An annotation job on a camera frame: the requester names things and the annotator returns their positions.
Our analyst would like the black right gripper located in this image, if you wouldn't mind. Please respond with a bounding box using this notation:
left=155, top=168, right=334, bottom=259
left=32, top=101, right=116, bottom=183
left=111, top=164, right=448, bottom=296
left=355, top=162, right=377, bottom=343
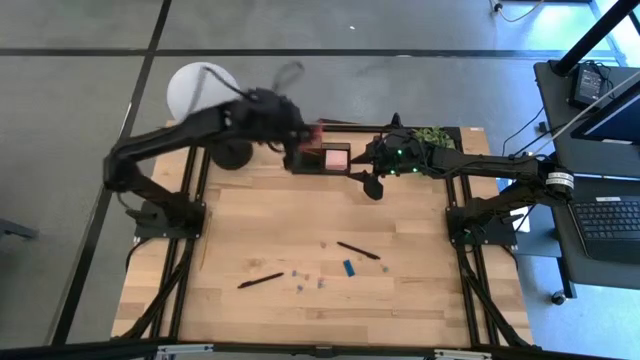
left=349, top=127, right=431, bottom=201

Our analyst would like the white cable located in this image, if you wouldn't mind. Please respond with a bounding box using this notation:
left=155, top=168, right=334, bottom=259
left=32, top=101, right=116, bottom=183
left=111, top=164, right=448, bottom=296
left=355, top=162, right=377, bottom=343
left=522, top=69, right=640, bottom=159

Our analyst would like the white globe lamp black base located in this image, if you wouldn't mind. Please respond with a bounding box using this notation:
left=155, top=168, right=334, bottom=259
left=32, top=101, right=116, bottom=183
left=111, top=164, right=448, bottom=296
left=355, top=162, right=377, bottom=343
left=166, top=61, right=254, bottom=172

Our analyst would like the black aluminium table frame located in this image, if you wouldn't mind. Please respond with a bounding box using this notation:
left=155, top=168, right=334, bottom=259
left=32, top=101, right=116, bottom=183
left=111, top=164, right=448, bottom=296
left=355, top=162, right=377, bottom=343
left=112, top=121, right=541, bottom=360

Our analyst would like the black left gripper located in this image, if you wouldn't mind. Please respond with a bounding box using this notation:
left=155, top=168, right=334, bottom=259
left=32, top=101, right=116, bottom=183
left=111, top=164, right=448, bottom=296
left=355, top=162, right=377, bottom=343
left=239, top=88, right=321, bottom=171

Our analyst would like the white paper sheet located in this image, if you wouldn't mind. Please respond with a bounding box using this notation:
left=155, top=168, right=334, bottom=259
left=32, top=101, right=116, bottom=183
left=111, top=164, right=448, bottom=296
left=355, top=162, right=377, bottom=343
left=513, top=204, right=532, bottom=234

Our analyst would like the black pen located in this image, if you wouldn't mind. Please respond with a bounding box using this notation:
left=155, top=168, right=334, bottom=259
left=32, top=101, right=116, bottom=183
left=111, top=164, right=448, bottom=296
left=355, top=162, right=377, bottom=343
left=336, top=241, right=382, bottom=261
left=236, top=271, right=285, bottom=290

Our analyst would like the black power adapter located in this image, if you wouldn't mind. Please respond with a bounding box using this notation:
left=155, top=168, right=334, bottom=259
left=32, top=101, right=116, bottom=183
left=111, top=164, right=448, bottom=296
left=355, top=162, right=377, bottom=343
left=569, top=63, right=610, bottom=110

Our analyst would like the green plant in white pot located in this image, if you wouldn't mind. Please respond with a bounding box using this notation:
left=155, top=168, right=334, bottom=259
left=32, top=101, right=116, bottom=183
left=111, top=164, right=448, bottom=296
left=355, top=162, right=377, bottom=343
left=412, top=125, right=456, bottom=176

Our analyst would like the floor power cable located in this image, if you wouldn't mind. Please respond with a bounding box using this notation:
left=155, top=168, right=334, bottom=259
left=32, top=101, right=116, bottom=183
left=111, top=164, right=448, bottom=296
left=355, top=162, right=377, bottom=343
left=491, top=0, right=546, bottom=24

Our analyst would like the black mesh desk organizer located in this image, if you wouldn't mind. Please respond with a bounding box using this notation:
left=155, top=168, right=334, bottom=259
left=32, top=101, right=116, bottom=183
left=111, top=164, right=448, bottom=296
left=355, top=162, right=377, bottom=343
left=290, top=133, right=352, bottom=177

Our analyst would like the grey chair part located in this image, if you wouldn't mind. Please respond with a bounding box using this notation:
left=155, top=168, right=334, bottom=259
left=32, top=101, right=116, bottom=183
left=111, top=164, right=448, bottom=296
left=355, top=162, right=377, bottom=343
left=0, top=217, right=40, bottom=241

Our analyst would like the black cable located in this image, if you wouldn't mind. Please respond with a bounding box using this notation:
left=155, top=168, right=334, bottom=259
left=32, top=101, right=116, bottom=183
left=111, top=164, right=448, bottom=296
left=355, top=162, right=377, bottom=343
left=499, top=106, right=547, bottom=160

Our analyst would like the pink sticky notes pad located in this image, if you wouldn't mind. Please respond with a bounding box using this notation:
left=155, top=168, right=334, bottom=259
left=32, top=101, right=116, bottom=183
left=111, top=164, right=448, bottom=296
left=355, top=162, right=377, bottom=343
left=324, top=148, right=349, bottom=173

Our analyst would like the black desk monitor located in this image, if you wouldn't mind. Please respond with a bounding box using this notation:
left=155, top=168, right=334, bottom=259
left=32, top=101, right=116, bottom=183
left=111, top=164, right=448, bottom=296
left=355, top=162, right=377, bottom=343
left=569, top=79, right=640, bottom=146

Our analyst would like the black keyboard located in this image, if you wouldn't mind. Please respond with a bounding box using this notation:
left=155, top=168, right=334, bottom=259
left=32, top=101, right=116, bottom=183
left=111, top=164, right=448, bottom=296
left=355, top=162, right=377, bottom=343
left=567, top=196, right=640, bottom=265

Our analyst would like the black side desk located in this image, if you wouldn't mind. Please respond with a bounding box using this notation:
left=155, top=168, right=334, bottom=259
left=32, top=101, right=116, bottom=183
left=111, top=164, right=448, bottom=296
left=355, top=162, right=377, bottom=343
left=532, top=58, right=640, bottom=180
left=543, top=173, right=640, bottom=292

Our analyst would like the black vertical support pole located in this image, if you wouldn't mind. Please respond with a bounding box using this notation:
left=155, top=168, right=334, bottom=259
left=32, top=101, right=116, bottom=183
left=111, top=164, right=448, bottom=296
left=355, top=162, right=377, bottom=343
left=551, top=0, right=640, bottom=77

